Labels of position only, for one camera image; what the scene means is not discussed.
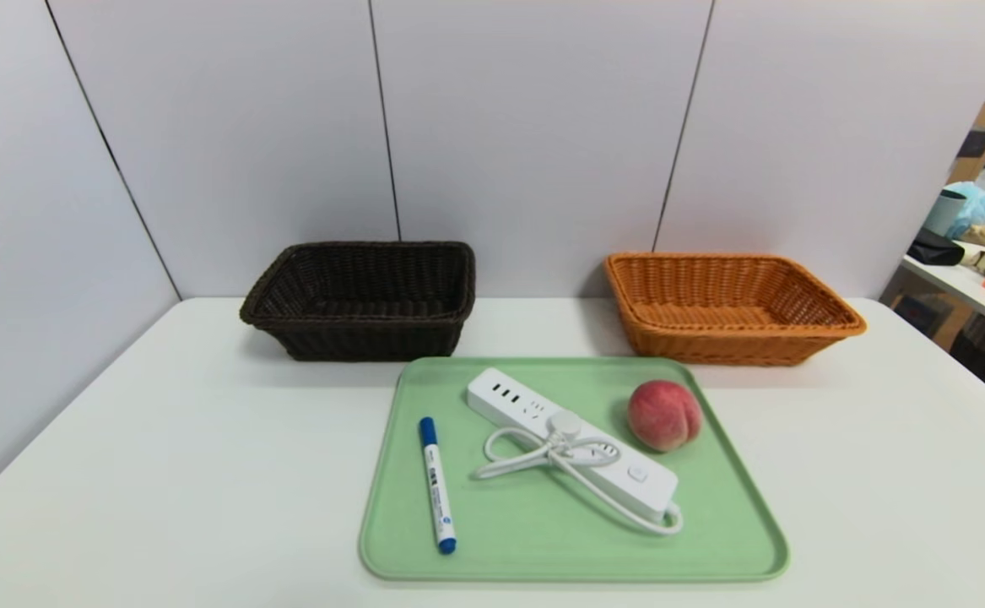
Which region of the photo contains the white power strip with cable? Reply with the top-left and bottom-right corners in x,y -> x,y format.
466,366 -> 685,537

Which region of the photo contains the white marker with blue cap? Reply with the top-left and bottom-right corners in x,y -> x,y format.
419,416 -> 457,556

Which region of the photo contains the red peach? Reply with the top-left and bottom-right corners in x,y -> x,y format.
627,379 -> 703,453

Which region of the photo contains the dark brown wicker basket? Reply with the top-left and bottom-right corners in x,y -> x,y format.
239,241 -> 477,362

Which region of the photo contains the orange wicker basket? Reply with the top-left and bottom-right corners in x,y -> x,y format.
603,252 -> 869,366

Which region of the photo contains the light green plastic tray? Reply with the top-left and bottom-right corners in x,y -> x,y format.
359,356 -> 791,584

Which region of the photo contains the black pouch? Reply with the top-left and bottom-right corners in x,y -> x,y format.
907,227 -> 966,267

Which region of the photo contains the teal cup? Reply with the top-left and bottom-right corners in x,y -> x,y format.
924,188 -> 968,237

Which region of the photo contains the white side table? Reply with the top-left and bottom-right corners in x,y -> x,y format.
901,236 -> 985,332

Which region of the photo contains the light blue plastic bag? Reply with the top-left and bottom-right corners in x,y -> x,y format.
946,182 -> 985,240

